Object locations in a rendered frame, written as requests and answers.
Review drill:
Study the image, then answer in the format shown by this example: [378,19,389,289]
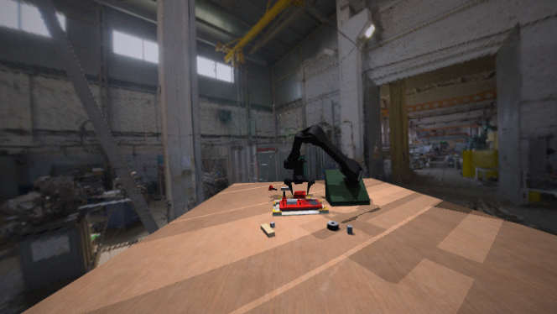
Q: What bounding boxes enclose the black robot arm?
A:
[284,125,363,189]

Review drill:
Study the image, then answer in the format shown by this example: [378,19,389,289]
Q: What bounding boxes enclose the beige rectangular block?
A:
[260,224,275,237]

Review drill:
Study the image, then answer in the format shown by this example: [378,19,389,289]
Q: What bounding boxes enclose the small black toy tyre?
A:
[326,221,339,231]

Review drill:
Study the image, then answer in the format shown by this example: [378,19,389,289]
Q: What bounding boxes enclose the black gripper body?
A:
[284,170,315,185]

